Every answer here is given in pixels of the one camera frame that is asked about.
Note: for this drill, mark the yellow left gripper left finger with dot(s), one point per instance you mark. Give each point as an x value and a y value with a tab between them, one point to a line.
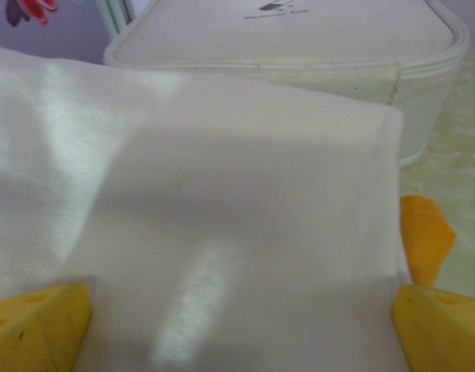
35	333

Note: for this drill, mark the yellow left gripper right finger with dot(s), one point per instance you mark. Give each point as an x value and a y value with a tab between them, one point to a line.
442	333

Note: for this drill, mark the white t-shirt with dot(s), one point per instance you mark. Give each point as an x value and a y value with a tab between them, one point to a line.
221	213

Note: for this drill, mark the yellow folded t-shirt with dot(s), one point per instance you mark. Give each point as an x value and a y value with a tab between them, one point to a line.
427	240

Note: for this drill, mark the white zip fabric case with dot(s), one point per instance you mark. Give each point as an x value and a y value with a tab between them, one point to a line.
338	42

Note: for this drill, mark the green corner frame post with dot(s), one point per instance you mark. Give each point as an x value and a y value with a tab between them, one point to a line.
115	15

